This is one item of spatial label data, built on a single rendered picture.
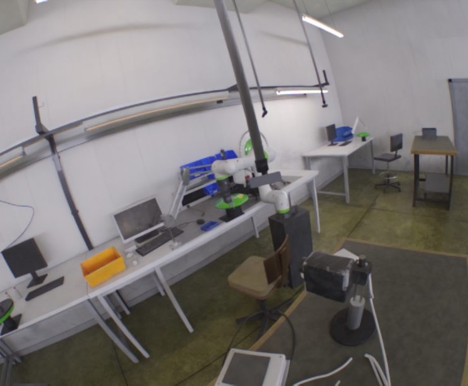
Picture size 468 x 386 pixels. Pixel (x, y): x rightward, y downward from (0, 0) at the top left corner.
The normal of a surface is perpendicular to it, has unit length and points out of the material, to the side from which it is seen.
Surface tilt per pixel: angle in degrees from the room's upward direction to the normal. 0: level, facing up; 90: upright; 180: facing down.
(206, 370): 0
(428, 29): 90
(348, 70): 90
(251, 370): 0
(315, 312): 0
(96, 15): 90
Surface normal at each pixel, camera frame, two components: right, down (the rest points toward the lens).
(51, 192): 0.60, 0.09
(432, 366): -0.24, -0.93
